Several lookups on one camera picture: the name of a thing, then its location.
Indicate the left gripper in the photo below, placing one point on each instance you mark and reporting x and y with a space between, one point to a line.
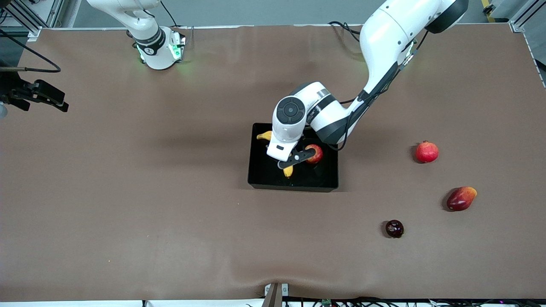
301 140

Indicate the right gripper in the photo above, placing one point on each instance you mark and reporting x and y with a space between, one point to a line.
11 90

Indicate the yellow banana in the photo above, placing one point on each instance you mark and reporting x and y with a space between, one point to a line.
265 136

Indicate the red yellow apple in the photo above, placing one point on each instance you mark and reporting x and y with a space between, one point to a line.
316 154

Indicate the black plastic box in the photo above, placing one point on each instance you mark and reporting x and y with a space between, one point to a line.
315 177

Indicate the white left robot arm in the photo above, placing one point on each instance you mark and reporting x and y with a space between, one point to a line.
384 34

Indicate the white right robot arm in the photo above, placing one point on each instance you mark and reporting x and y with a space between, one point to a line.
149 47

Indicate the brown table cover sheet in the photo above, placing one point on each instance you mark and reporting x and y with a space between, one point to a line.
256 238

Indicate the dark purple round fruit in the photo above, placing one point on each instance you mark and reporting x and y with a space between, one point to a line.
394 229

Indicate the red pomegranate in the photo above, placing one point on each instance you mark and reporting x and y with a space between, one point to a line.
427 152

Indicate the small green circuit board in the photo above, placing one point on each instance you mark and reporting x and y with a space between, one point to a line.
326 302

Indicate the red yellow mango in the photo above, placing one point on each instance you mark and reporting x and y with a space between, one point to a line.
460 199

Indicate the aluminium frame with black bars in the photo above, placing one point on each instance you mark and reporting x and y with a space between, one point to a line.
53 10

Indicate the metal bracket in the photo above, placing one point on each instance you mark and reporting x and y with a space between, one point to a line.
275 296

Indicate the yellow black striped post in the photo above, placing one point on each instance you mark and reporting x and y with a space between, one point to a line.
486 6

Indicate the aluminium frame profile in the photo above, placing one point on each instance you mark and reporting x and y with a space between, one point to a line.
503 8

